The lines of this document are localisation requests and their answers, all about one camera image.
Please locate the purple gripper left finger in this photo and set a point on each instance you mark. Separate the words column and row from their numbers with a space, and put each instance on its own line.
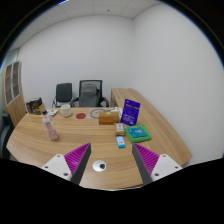
column 70, row 166

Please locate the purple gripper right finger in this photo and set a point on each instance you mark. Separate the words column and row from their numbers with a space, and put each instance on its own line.
column 152, row 166

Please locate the clear plastic water bottle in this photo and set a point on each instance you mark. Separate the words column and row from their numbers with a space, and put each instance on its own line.
column 48, row 123

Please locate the green cloth mat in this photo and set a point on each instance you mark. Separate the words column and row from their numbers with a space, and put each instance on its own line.
column 140, row 139

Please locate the teal square box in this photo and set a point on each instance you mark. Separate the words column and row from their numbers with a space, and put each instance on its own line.
column 137, row 132

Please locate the small blue white box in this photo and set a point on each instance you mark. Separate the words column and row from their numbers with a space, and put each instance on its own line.
column 120, row 142

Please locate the small brown snack packet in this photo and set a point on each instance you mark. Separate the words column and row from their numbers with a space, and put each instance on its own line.
column 119, row 129

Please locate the red round coaster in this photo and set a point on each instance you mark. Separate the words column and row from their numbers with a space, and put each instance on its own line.
column 81, row 116

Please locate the white ceramic mug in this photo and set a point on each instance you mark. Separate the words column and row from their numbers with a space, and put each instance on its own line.
column 65, row 110

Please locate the green white paper packet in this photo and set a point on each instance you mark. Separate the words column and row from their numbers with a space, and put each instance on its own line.
column 52, row 112

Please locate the brown wooden box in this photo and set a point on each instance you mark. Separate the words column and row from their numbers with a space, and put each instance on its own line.
column 108, row 118

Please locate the purple standing card box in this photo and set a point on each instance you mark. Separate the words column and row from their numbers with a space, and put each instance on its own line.
column 130, row 112

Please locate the black office chair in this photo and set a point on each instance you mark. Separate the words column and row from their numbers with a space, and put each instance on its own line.
column 64, row 94

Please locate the grey mesh office chair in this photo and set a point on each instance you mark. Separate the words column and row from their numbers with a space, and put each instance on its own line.
column 90, row 94

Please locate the wooden cabinet with glass doors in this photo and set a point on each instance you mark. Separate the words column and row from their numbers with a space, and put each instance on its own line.
column 13, row 99

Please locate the silver desk cable grommet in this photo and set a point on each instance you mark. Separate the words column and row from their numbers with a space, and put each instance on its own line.
column 99, row 166

